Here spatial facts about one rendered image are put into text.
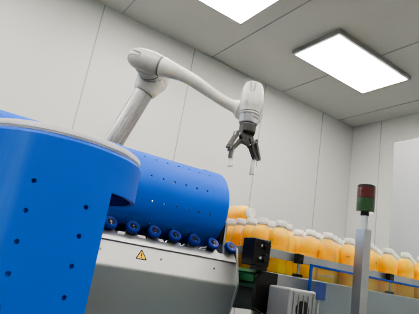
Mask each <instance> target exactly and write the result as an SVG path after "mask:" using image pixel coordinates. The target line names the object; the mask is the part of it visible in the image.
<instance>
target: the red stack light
mask: <svg viewBox="0 0 419 314"><path fill-rule="evenodd" d="M375 193H376V189H375V188H372V187H368V186H360V187H358V188H357V198H358V197H369V198H372V199H375Z"/></svg>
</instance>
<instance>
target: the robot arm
mask: <svg viewBox="0 0 419 314"><path fill-rule="evenodd" d="M127 60H128V63H129V64H130V65H131V66H132V67H133V68H135V70H136V71H137V72H138V75H137V79H136V81H135V89H134V91H133V92H132V94H131V95H130V97H129V99H128V100H127V102H126V104H125V105H124V106H123V108H122V110H121V112H120V113H119V114H118V117H117V118H116V119H115V121H114V123H113V125H112V126H111V127H110V129H109V131H108V133H107V134H106V135H105V138H104V140H107V141H111V142H114V143H117V144H120V145H122V146H123V145H124V143H125V142H126V140H127V138H128V137H129V135H130V134H131V132H132V130H133V128H134V127H135V125H136V124H137V122H138V120H139V119H140V117H141V115H142V113H143V112H144V110H145V109H146V107H147V105H148V104H149V102H150V100H151V99H154V98H155V97H157V95H159V94H160V93H161V92H163V91H164V90H165V89H166V88H167V86H168V81H169V79H174V80H178V81H181V82H183V83H185V84H187V85H189V86H191V87H192V88H194V89H195V90H197V91H199V92H200V93H202V94H203V95H204V96H206V97H208V98H209V99H211V100H212V101H214V102H215V103H217V104H218V105H220V106H222V107H223V108H225V109H227V110H229V111H231V112H232V113H233V114H234V117H235V118H237V119H238V120H239V121H238V122H239V130H236V131H234V133H233V136H232V137H231V139H230V140H229V142H228V144H227V145H226V148H227V151H229V153H228V158H229V159H228V167H231V166H233V164H234V156H235V151H233V150H235V149H236V148H237V147H238V146H239V145H240V144H243V145H245V146H247V148H248V149H249V152H250V155H251V157H252V160H251V165H250V170H249V175H255V170H256V166H257V162H258V161H261V155H260V152H259V145H258V141H259V140H258V139H256V140H255V139H254V135H255V132H256V127H257V126H258V124H259V123H260V121H261V120H262V116H263V103H264V90H263V87H262V84H261V83H259V82H257V81H248V82H246V83H245V85H244V87H243V90H242V92H241V98H240V100H233V99H231V98H228V97H227V96H225V95H223V94H222V93H221V92H219V91H218V90H217V89H215V88H214V87H212V86H211V85H210V84H208V83H207V82H205V81H204V80H203V79H201V78H200V77H199V76H197V75H195V74H194V73H193V72H190V71H189V70H187V69H185V68H183V67H182V66H180V65H178V64H176V63H174V62H173V61H171V60H170V59H168V58H167V57H165V56H163V55H161V54H159V53H157V52H154V51H152V50H149V49H145V48H133V49H131V50H130V52H129V53H128V56H127ZM238 136H239V139H238V140H237V141H236V139H237V137H238ZM235 141H236V142H235ZM234 142H235V143H234Z"/></svg>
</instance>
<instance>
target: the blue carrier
mask: <svg viewBox="0 0 419 314"><path fill-rule="evenodd" d="M0 118H16V119H23V120H31V121H37V120H33V119H30V118H26V117H23V116H20V115H16V114H13V113H10V112H6V111H3V110H0ZM39 122H41V121H39ZM112 143H114V142H112ZM115 144H116V145H119V146H121V147H122V148H125V149H126V150H128V151H129V152H131V153H133V154H134V155H135V156H136V157H137V158H138V159H139V161H140V163H141V164H140V171H141V175H140V181H139V184H138V190H137V195H136V199H135V204H134V206H131V207H110V206H109V207H108V212H107V216H112V217H114V218H116V220H117V222H118V224H117V227H116V228H115V230H116V231H122V232H125V231H126V224H127V222H129V221H135V222H137V223H138V224H139V226H140V230H139V232H138V233H137V235H141V236H147V235H148V232H147V230H148V228H149V227H150V226H157V227H159V228H160V230H161V235H160V236H159V237H158V238H159V239H162V240H168V233H169V232H170V231H171V230H176V231H178V232H179V233H180V234H181V239H180V241H179V243H182V244H188V236H189V235H190V234H196V235H197V236H198V237H199V238H200V241H201V242H200V244H199V245H198V247H206V241H207V240H208V239H209V238H214V239H217V237H218V236H219V235H220V233H221V231H222V229H223V227H224V224H225V222H226V218H227V216H228V211H229V188H228V184H227V182H226V180H225V179H224V177H223V176H222V175H220V174H218V173H214V172H211V171H208V170H205V169H198V168H195V167H192V166H188V165H185V164H181V163H178V162H175V161H172V160H168V159H165V158H161V157H158V156H155V155H151V154H148V153H144V152H141V151H138V150H134V149H131V148H127V147H125V146H122V145H120V144H117V143H115ZM152 200H153V201H152ZM164 203H165V204H164ZM175 206H176V207H175Z"/></svg>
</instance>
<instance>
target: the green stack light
mask: <svg viewBox="0 0 419 314"><path fill-rule="evenodd" d="M355 211H356V212H357V213H361V212H368V213H369V214H374V213H375V199H372V198H369V197H358V198H357V200H356V210H355Z"/></svg>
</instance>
